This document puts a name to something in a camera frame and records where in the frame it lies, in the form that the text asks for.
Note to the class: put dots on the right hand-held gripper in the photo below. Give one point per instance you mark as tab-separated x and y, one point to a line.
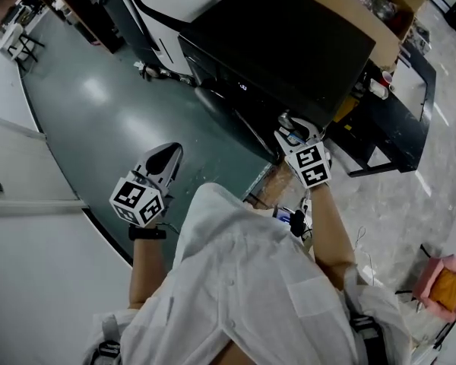
311	162

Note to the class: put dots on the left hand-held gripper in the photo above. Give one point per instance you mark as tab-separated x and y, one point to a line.
137	202

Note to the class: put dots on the black washing machine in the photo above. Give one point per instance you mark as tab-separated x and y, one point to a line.
281	51

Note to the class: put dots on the person's left forearm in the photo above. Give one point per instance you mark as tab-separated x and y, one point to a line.
146	268

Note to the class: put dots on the person's right forearm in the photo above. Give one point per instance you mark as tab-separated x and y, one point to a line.
332	238

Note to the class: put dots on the yellow packet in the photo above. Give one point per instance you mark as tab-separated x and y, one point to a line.
346	109

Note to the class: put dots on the black wristband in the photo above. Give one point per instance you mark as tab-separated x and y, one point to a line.
146	233

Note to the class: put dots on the black chest-mounted device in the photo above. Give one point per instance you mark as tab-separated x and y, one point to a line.
297	222

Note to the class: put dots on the white plastic cup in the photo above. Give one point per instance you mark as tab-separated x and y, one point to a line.
378	89

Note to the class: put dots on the black low table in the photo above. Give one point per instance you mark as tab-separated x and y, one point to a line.
399	127

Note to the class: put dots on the red plastic cup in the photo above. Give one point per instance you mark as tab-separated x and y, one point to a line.
387	78

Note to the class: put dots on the large cardboard box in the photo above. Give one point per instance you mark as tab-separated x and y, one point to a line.
384	21

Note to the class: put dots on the white and black appliance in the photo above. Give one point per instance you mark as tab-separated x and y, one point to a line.
163	10

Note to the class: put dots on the white shirt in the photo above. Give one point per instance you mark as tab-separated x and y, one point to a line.
243	287

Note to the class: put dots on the brown wooden shelf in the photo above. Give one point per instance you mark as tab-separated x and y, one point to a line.
80	13

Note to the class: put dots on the black folding chair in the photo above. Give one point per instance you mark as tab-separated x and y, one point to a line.
26	49

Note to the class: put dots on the pink box with yellow filling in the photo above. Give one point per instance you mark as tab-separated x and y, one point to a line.
446	287

